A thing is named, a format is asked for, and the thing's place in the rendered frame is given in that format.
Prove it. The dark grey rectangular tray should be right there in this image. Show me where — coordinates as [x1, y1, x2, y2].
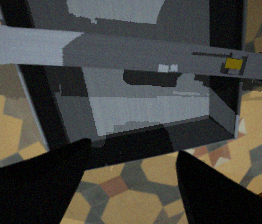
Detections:
[0, 0, 248, 171]

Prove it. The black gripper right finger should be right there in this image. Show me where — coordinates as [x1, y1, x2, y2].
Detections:
[175, 151, 262, 224]

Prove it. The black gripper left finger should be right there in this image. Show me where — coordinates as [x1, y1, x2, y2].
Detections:
[0, 138, 91, 224]

